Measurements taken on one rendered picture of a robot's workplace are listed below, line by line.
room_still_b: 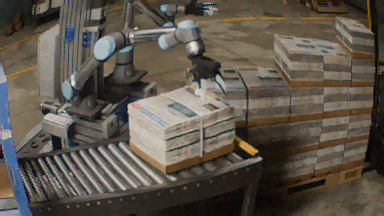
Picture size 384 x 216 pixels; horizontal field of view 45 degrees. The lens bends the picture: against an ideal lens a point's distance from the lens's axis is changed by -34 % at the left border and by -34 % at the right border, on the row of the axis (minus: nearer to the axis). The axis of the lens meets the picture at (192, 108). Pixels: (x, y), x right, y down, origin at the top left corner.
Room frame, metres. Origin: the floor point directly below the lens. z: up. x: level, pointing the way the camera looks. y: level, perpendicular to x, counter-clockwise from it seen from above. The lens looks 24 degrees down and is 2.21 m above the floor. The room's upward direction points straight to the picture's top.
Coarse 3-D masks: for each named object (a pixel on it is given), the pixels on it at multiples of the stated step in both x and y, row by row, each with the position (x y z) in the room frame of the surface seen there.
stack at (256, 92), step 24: (240, 72) 3.67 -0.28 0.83; (264, 72) 3.69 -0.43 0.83; (240, 96) 3.41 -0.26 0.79; (264, 96) 3.43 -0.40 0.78; (288, 96) 3.46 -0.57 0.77; (312, 96) 3.49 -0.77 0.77; (336, 96) 3.52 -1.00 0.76; (312, 120) 3.49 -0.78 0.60; (336, 120) 3.52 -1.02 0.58; (264, 144) 3.44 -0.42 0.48; (288, 144) 3.46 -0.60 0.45; (312, 144) 3.49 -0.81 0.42; (264, 168) 3.44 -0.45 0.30; (288, 168) 3.46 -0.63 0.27; (312, 168) 3.50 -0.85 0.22; (240, 192) 3.61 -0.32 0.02; (264, 192) 3.44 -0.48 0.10
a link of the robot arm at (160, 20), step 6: (126, 0) 3.67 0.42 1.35; (132, 0) 3.63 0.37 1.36; (138, 0) 3.64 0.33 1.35; (144, 0) 3.66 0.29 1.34; (138, 6) 3.65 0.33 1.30; (144, 6) 3.65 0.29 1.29; (150, 6) 3.66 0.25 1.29; (144, 12) 3.65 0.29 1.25; (150, 12) 3.65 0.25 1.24; (156, 12) 3.66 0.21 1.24; (150, 18) 3.66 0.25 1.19; (156, 18) 3.65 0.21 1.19; (162, 18) 3.66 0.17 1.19; (156, 24) 3.67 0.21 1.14; (162, 24) 3.65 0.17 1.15; (168, 24) 3.64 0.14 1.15
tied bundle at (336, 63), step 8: (312, 40) 3.83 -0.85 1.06; (320, 40) 3.87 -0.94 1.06; (320, 48) 3.66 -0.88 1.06; (328, 48) 3.69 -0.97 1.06; (336, 48) 3.73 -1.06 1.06; (328, 56) 3.51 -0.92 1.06; (336, 56) 3.53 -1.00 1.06; (344, 56) 3.56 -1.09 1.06; (328, 64) 3.51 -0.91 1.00; (336, 64) 3.52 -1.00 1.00; (344, 64) 3.52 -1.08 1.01; (328, 72) 3.50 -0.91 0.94; (336, 72) 3.51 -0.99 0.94; (344, 72) 3.52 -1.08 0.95; (336, 80) 3.52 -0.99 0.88; (344, 80) 3.53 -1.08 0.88
